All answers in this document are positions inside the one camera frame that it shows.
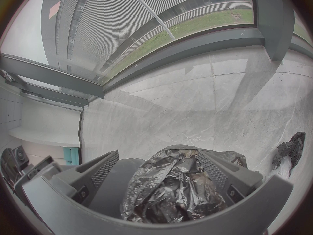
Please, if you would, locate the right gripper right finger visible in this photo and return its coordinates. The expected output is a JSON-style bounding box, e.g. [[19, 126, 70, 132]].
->
[[197, 150, 264, 208]]

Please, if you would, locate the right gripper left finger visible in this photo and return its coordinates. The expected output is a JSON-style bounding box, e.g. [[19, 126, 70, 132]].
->
[[51, 150, 120, 208]]

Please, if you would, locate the black plastic bag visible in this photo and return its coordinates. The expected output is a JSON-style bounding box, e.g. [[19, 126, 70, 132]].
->
[[120, 144, 249, 224]]

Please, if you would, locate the crumpled black plastic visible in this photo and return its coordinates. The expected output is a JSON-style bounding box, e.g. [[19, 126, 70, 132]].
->
[[272, 131, 306, 179]]

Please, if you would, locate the window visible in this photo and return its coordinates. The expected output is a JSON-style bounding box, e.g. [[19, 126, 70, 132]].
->
[[0, 0, 313, 107]]

